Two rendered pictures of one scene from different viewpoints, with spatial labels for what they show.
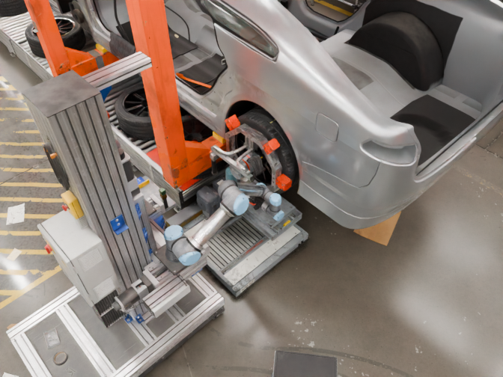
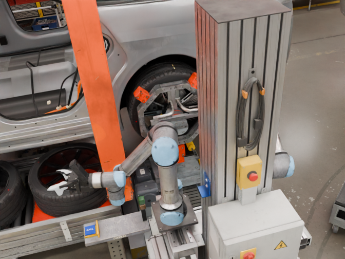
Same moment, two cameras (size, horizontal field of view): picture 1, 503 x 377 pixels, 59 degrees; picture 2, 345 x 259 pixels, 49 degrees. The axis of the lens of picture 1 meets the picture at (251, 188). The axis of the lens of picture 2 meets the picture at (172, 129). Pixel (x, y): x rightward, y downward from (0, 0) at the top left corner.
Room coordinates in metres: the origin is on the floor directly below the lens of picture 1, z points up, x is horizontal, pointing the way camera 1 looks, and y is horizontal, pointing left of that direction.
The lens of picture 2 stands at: (1.18, 2.03, 2.45)
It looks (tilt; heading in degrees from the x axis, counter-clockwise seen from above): 36 degrees down; 302
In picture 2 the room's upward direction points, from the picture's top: 5 degrees counter-clockwise
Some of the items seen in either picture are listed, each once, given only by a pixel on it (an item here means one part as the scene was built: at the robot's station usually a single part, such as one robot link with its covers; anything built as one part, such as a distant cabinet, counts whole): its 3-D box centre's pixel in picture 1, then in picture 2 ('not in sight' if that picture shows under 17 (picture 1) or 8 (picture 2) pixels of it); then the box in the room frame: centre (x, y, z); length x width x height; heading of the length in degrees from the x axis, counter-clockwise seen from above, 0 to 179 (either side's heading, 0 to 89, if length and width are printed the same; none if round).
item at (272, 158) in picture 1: (252, 160); (174, 115); (2.41, -0.01, 0.85); 0.54 x 0.07 x 0.54; 43
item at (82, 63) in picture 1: (90, 53); not in sight; (4.19, 1.66, 0.69); 0.52 x 0.17 x 0.35; 133
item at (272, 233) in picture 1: (266, 210); (174, 170); (2.53, -0.14, 0.13); 0.50 x 0.36 x 0.10; 43
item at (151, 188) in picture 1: (152, 194); (116, 227); (2.44, 0.81, 0.44); 0.43 x 0.17 x 0.03; 43
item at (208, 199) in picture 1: (221, 197); (145, 188); (2.58, 0.26, 0.26); 0.42 x 0.18 x 0.35; 133
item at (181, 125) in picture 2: (245, 164); (176, 120); (2.36, 0.04, 0.85); 0.21 x 0.14 x 0.14; 133
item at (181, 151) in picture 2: not in sight; (175, 149); (2.44, -0.04, 0.48); 0.16 x 0.12 x 0.17; 133
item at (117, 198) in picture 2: not in sight; (116, 191); (2.15, 1.03, 1.12); 0.11 x 0.08 x 0.11; 119
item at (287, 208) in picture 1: (267, 196); (173, 154); (2.53, -0.14, 0.32); 0.40 x 0.30 x 0.28; 43
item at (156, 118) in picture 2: (230, 143); (163, 105); (2.40, 0.15, 1.03); 0.19 x 0.18 x 0.11; 133
